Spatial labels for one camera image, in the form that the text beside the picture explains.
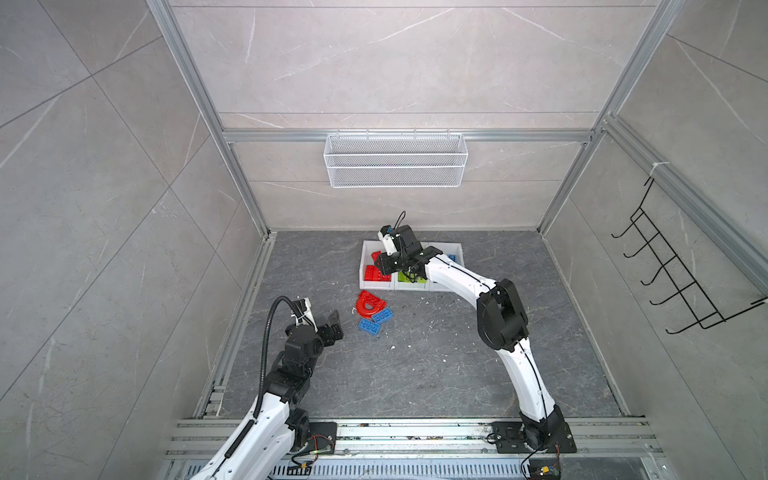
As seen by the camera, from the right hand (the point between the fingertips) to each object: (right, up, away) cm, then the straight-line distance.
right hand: (378, 260), depth 98 cm
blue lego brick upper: (+1, -18, -4) cm, 18 cm away
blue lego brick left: (-3, -21, -6) cm, 22 cm away
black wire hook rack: (+67, -10, -40) cm, 79 cm away
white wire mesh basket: (+5, +34, +2) cm, 35 cm away
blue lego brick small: (+27, +1, +10) cm, 29 cm away
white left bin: (-4, +4, +8) cm, 10 cm away
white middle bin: (+10, -9, +2) cm, 14 cm away
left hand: (-15, -14, -16) cm, 26 cm away
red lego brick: (-1, +2, -1) cm, 2 cm away
